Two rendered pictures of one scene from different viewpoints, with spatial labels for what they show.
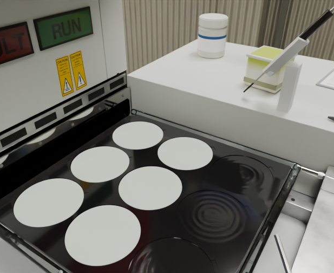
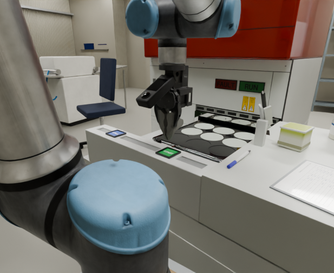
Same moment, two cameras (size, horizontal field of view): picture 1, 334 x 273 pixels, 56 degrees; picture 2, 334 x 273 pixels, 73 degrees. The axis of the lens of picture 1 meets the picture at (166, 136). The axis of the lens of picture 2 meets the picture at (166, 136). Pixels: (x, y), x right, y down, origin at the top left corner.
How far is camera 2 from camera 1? 0.98 m
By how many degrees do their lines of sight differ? 85
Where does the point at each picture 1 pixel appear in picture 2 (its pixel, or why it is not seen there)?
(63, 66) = (245, 99)
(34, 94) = (231, 103)
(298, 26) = not seen: outside the picture
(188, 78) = not seen: hidden behind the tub
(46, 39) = (241, 88)
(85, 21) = (260, 87)
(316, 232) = not seen: hidden behind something
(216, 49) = (332, 132)
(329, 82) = (313, 164)
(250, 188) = (212, 150)
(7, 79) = (226, 94)
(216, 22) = not seen: outside the picture
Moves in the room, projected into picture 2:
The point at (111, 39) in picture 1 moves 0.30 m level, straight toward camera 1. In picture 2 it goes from (274, 99) to (206, 100)
